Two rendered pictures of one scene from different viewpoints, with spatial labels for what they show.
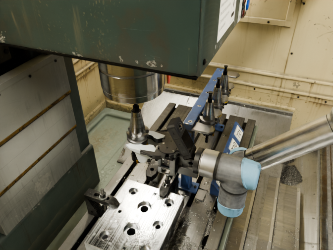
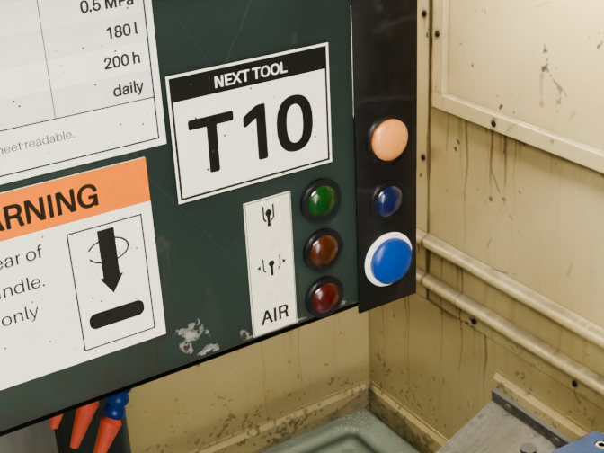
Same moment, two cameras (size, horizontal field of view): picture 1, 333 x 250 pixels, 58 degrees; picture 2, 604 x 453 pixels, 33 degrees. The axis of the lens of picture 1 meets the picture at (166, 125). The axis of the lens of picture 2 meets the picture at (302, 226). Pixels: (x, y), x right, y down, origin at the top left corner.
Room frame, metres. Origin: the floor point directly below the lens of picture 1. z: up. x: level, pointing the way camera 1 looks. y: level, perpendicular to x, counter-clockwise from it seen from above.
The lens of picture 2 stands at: (0.38, -0.51, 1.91)
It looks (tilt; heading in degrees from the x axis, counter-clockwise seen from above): 25 degrees down; 36
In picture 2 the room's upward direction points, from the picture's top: 3 degrees counter-clockwise
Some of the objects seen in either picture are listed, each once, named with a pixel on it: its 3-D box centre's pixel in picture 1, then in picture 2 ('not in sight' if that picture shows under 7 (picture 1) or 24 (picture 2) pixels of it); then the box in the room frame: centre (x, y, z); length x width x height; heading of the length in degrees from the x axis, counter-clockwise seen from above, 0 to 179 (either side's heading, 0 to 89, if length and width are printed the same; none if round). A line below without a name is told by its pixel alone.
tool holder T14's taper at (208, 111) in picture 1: (209, 109); not in sight; (0.89, -0.15, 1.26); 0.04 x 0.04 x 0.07
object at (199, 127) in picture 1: (203, 128); not in sight; (0.84, -0.13, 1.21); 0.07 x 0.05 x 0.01; 67
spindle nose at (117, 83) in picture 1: (132, 66); not in sight; (0.68, 0.08, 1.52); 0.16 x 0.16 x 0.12
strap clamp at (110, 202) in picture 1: (102, 203); not in sight; (0.72, 0.23, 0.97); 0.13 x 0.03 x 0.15; 67
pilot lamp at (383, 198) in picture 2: not in sight; (388, 200); (0.87, -0.22, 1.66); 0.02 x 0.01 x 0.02; 157
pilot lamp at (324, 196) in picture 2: not in sight; (322, 200); (0.82, -0.21, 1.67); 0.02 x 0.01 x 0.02; 157
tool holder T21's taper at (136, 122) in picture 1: (137, 120); not in sight; (0.68, 0.08, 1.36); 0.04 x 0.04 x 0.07
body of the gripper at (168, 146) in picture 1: (180, 157); not in sight; (0.63, -0.04, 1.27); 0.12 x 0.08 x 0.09; 67
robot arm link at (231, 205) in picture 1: (233, 192); not in sight; (0.58, -0.19, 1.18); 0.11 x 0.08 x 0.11; 161
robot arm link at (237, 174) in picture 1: (237, 171); not in sight; (0.56, -0.18, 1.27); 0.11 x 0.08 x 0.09; 67
